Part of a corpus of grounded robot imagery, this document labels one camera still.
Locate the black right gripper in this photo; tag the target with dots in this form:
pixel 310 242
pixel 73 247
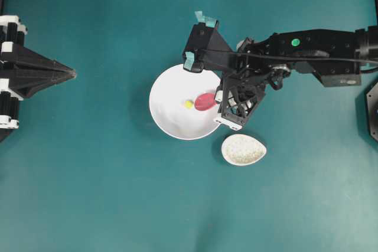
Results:
pixel 245 73

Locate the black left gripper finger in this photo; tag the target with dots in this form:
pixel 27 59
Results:
pixel 13 34
pixel 18 85

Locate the red spoon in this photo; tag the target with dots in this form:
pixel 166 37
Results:
pixel 205 102

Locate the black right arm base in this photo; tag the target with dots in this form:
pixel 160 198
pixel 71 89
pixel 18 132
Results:
pixel 366 114

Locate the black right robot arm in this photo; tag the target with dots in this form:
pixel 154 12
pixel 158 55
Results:
pixel 334 58

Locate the yellow hexagonal prism block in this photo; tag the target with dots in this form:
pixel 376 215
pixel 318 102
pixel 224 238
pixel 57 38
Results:
pixel 188 104

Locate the large white round bowl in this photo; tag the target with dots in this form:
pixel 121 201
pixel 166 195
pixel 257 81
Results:
pixel 169 93

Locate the speckled teardrop-shaped dish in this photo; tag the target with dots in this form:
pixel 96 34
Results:
pixel 242 150

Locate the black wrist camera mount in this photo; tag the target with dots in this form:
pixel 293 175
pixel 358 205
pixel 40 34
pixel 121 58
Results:
pixel 337 74

